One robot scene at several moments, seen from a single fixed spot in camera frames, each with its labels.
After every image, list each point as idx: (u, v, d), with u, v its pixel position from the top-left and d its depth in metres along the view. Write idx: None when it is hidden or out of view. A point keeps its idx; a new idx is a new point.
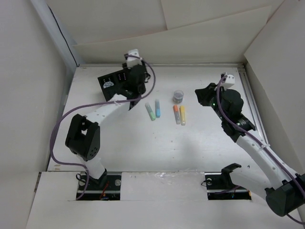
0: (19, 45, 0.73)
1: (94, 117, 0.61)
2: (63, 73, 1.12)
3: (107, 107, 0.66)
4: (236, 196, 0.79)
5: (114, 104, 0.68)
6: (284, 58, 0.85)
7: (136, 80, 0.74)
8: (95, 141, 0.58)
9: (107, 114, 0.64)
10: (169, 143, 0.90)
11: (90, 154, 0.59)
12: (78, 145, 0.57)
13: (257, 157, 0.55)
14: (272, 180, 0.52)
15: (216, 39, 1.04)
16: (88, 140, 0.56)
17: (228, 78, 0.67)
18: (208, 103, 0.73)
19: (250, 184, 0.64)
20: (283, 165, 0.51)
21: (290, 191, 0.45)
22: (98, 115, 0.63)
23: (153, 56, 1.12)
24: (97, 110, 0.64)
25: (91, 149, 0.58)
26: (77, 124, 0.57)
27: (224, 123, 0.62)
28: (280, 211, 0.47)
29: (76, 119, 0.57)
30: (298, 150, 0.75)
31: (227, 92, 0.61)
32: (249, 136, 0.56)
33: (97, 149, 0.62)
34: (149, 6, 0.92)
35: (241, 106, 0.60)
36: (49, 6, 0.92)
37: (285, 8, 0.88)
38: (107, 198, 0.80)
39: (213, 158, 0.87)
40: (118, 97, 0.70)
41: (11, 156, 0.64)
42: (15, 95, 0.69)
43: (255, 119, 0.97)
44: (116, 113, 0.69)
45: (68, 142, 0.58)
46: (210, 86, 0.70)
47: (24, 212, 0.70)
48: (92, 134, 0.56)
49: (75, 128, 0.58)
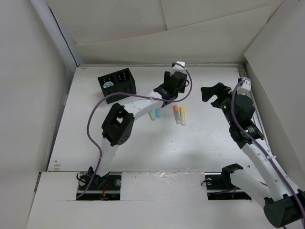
0: (19, 45, 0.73)
1: (130, 108, 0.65)
2: (63, 72, 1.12)
3: (144, 101, 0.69)
4: (236, 196, 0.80)
5: (149, 99, 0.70)
6: (284, 58, 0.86)
7: (176, 81, 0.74)
8: (127, 130, 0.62)
9: (142, 109, 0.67)
10: (170, 144, 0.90)
11: (120, 140, 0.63)
12: (112, 131, 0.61)
13: (260, 166, 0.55)
14: (271, 192, 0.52)
15: (217, 39, 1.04)
16: (123, 128, 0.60)
17: (245, 83, 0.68)
18: (218, 105, 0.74)
19: (247, 188, 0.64)
20: (286, 179, 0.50)
21: (290, 206, 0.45)
22: (135, 107, 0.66)
23: (153, 56, 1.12)
24: (134, 102, 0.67)
25: (122, 136, 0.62)
26: (116, 110, 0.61)
27: (232, 129, 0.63)
28: (275, 223, 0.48)
29: (116, 107, 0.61)
30: (298, 150, 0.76)
31: (240, 98, 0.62)
32: (256, 145, 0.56)
33: (127, 136, 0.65)
34: (150, 6, 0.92)
35: (252, 113, 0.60)
36: (49, 5, 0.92)
37: (285, 9, 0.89)
38: (107, 198, 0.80)
39: (213, 159, 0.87)
40: (155, 94, 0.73)
41: (11, 156, 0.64)
42: (15, 95, 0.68)
43: (255, 119, 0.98)
44: (148, 110, 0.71)
45: (104, 126, 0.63)
46: (225, 88, 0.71)
47: (24, 213, 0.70)
48: (126, 123, 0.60)
49: (112, 115, 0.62)
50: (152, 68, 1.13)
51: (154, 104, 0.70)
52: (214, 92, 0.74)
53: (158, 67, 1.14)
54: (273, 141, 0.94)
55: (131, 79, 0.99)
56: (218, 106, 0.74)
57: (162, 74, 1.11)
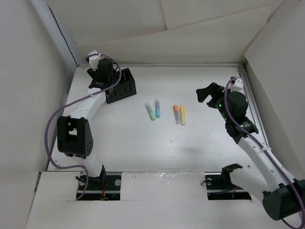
0: (19, 45, 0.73)
1: (77, 114, 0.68)
2: (63, 73, 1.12)
3: (86, 102, 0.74)
4: (236, 196, 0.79)
5: (92, 97, 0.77)
6: (284, 58, 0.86)
7: (106, 69, 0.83)
8: (88, 136, 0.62)
9: (89, 109, 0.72)
10: (170, 143, 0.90)
11: (87, 150, 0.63)
12: (72, 146, 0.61)
13: (257, 159, 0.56)
14: (269, 183, 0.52)
15: (217, 39, 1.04)
16: (82, 135, 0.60)
17: (237, 81, 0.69)
18: (213, 105, 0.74)
19: (247, 185, 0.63)
20: (282, 169, 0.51)
21: (287, 195, 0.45)
22: (81, 111, 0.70)
23: (153, 57, 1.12)
24: (78, 109, 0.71)
25: (86, 144, 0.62)
26: (65, 124, 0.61)
27: (228, 124, 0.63)
28: (275, 215, 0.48)
29: (62, 121, 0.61)
30: (298, 150, 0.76)
31: (233, 94, 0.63)
32: (251, 138, 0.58)
33: (91, 142, 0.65)
34: (150, 6, 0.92)
35: (246, 108, 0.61)
36: (50, 5, 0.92)
37: (285, 8, 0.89)
38: (107, 198, 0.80)
39: (213, 159, 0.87)
40: (93, 90, 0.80)
41: (11, 156, 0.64)
42: (15, 95, 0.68)
43: (255, 120, 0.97)
44: (96, 106, 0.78)
45: (61, 147, 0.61)
46: (218, 88, 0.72)
47: (24, 213, 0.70)
48: (82, 130, 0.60)
49: (63, 131, 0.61)
50: (153, 68, 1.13)
51: (97, 98, 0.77)
52: (208, 92, 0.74)
53: (159, 67, 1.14)
54: (274, 141, 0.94)
55: (131, 79, 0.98)
56: (214, 105, 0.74)
57: (162, 74, 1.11)
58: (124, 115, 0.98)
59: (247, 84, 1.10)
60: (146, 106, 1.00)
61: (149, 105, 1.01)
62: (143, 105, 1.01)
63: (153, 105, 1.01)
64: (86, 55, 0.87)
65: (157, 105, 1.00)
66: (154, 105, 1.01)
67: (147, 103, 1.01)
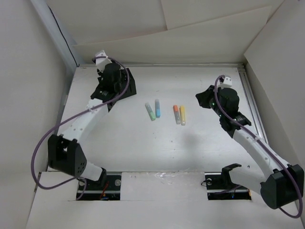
0: (19, 46, 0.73)
1: (71, 133, 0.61)
2: (63, 73, 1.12)
3: (83, 118, 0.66)
4: (236, 196, 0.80)
5: (90, 112, 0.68)
6: (284, 58, 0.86)
7: (112, 77, 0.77)
8: (79, 159, 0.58)
9: (85, 127, 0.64)
10: (169, 143, 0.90)
11: (78, 171, 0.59)
12: (61, 167, 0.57)
13: (251, 149, 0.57)
14: (264, 171, 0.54)
15: (217, 39, 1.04)
16: (71, 161, 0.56)
17: (226, 79, 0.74)
18: (207, 105, 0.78)
19: (247, 183, 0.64)
20: (276, 157, 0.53)
21: (281, 179, 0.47)
22: (76, 129, 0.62)
23: (153, 56, 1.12)
24: (74, 125, 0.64)
25: (76, 168, 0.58)
26: (55, 145, 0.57)
27: (222, 119, 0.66)
28: (273, 203, 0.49)
29: (53, 140, 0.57)
30: (297, 150, 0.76)
31: (224, 90, 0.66)
32: (244, 130, 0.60)
33: (84, 163, 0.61)
34: (150, 6, 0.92)
35: (237, 102, 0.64)
36: (50, 5, 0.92)
37: (285, 8, 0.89)
38: (107, 198, 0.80)
39: (212, 158, 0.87)
40: (93, 103, 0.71)
41: (11, 157, 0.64)
42: (15, 95, 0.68)
43: (255, 119, 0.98)
44: (95, 120, 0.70)
45: (51, 165, 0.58)
46: (210, 87, 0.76)
47: (24, 213, 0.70)
48: (72, 153, 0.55)
49: (53, 151, 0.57)
50: (152, 68, 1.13)
51: (96, 114, 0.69)
52: (205, 94, 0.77)
53: (159, 67, 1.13)
54: (274, 141, 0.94)
55: (131, 79, 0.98)
56: (207, 105, 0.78)
57: (162, 74, 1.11)
58: (124, 115, 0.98)
59: (247, 84, 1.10)
60: (146, 106, 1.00)
61: (149, 105, 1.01)
62: (143, 105, 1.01)
63: (153, 105, 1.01)
64: (94, 57, 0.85)
65: (157, 105, 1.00)
66: (154, 105, 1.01)
67: (147, 102, 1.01)
